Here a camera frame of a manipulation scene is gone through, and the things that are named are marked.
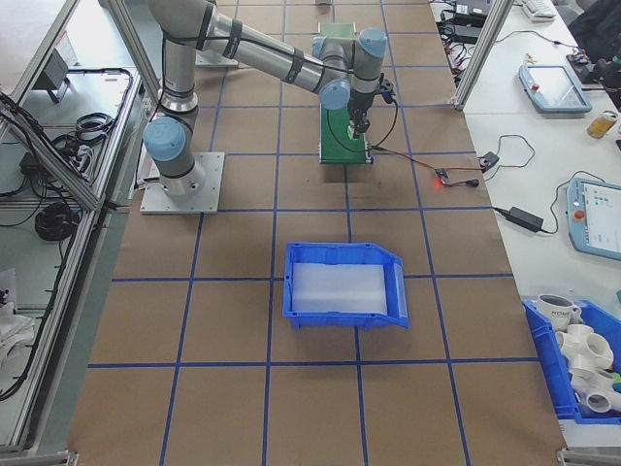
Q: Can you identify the large black power brick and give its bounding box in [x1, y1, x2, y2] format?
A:
[453, 0, 492, 17]

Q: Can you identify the white printed mug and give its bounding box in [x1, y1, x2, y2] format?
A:
[537, 292, 583, 327]

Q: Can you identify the white power strip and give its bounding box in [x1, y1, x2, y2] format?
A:
[442, 41, 468, 75]

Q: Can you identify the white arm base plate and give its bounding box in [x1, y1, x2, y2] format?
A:
[195, 50, 240, 67]
[139, 150, 227, 216]

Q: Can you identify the aluminium profile post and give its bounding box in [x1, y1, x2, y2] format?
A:
[452, 0, 511, 111]

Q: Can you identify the red conveyor power wire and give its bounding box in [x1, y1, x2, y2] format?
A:
[371, 143, 481, 190]

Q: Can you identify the black cable coil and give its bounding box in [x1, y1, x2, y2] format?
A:
[74, 113, 116, 143]
[35, 202, 80, 243]

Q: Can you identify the aluminium frame bar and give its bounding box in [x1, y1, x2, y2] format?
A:
[557, 446, 621, 466]
[0, 449, 80, 466]

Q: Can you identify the empty blue plastic bin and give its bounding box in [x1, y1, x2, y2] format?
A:
[281, 241, 411, 333]

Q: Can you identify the V-shaped metal bar frame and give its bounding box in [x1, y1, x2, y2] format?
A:
[0, 0, 162, 453]

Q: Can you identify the person in dark jacket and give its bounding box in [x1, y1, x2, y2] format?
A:
[566, 0, 621, 89]

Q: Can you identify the white PVC pipe fitting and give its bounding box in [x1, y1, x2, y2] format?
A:
[569, 366, 621, 415]
[554, 321, 613, 371]

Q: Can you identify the white cloth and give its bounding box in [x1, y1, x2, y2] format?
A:
[0, 268, 36, 371]

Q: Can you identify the grey metal box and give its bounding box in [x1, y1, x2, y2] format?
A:
[32, 47, 75, 104]

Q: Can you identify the blue grey teach pendant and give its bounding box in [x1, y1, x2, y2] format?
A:
[564, 175, 621, 256]
[518, 62, 594, 115]

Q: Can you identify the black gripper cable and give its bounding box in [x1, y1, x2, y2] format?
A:
[324, 95, 400, 159]

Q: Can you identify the blue bin with fittings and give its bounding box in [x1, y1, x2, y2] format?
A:
[521, 298, 621, 426]

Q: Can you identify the green belt mini conveyor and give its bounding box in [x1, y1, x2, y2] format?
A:
[315, 21, 376, 166]

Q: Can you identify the yellow drink can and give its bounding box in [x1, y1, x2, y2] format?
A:
[587, 110, 619, 140]

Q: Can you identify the white keyboard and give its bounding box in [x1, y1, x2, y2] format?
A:
[521, 0, 557, 23]

